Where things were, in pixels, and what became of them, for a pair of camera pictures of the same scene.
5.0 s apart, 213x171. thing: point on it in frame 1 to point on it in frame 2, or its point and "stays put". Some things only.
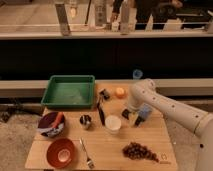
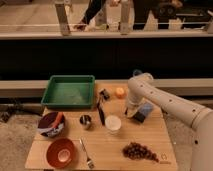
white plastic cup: x=112 y=124 stays put
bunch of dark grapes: x=136 y=151 stays put
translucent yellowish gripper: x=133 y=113 to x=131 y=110
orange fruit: x=120 y=93 stays put
